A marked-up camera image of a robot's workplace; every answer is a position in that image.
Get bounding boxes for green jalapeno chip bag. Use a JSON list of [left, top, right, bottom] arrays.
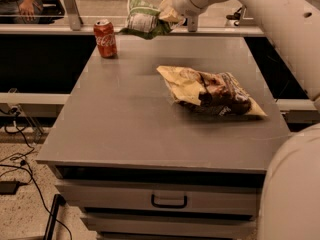
[[120, 0, 172, 40]]

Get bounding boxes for middle metal rail bracket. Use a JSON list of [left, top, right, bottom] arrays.
[[187, 16, 198, 32]]

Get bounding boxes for grey drawer cabinet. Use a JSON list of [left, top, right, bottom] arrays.
[[38, 35, 289, 240]]

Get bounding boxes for black floor cable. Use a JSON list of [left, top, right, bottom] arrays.
[[0, 110, 73, 240]]

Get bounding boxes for black power adapter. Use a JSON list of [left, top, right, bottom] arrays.
[[0, 181, 20, 195]]

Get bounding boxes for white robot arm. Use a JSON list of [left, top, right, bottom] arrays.
[[172, 0, 320, 240]]

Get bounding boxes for black drawer handle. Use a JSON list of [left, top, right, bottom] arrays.
[[150, 194, 188, 209]]

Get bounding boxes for red coke can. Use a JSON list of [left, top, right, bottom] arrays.
[[94, 19, 117, 58]]

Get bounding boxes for seated person in background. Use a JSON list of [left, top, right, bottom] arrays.
[[0, 0, 65, 24]]

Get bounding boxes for left metal rail bracket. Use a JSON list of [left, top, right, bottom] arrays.
[[63, 0, 82, 31]]

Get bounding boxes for metal rail bracket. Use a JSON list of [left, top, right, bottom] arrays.
[[63, 0, 82, 31], [187, 16, 198, 32]]

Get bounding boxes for yellow brown chip bag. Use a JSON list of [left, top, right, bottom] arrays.
[[157, 66, 266, 116]]

